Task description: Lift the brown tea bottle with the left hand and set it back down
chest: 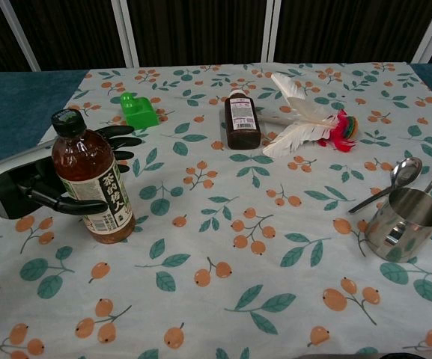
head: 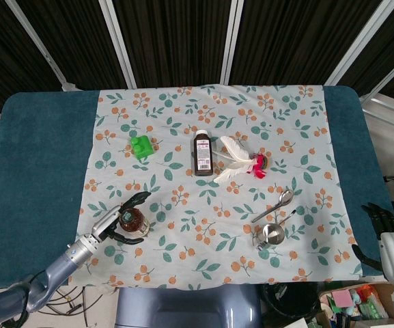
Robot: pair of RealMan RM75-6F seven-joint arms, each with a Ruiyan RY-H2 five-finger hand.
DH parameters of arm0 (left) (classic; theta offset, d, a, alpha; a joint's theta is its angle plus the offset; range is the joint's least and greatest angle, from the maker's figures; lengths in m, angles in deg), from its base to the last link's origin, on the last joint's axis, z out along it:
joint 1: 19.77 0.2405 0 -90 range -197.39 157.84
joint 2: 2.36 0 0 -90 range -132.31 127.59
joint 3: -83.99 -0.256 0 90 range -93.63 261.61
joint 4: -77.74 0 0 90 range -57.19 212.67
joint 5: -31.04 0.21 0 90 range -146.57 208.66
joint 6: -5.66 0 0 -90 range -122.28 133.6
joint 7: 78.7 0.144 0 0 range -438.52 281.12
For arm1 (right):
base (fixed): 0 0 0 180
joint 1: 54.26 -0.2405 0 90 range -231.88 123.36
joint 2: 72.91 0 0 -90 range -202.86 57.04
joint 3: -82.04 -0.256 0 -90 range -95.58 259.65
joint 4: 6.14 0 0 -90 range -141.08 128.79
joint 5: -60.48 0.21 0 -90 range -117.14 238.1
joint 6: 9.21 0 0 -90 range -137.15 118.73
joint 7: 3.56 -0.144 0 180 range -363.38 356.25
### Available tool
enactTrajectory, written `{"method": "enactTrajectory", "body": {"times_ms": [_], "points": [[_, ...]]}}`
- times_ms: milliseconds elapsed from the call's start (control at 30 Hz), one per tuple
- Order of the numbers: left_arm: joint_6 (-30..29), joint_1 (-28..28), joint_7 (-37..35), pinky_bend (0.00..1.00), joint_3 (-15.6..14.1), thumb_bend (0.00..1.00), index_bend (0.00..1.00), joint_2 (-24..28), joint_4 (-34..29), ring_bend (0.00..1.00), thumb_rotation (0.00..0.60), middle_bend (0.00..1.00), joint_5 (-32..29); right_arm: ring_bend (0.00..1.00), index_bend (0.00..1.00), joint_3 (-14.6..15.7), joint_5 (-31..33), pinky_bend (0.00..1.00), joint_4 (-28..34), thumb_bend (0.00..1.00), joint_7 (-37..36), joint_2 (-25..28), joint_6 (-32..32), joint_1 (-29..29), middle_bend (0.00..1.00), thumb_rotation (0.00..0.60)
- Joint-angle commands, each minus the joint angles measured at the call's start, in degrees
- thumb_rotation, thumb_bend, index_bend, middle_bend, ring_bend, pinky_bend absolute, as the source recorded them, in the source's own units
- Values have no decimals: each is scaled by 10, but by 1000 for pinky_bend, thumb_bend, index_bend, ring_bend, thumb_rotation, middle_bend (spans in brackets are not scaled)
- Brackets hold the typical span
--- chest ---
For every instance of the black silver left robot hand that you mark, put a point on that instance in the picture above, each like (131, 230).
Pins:
(9, 187)

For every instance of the brown tea bottle black cap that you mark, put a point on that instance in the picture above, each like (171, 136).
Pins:
(84, 157)

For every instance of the brown medicine bottle white label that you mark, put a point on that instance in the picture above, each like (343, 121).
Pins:
(242, 134)

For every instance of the green plastic building block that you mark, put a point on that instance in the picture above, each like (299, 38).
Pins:
(140, 112)

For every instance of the floral orange fruit tablecloth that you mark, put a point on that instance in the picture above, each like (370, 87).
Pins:
(215, 224)

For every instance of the white feather shuttlecock colourful base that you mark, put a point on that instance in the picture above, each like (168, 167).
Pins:
(305, 131)

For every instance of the stainless steel measuring cup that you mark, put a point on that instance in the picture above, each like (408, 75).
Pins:
(399, 224)

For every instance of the stainless steel spoon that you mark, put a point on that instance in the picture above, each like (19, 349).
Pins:
(406, 170)

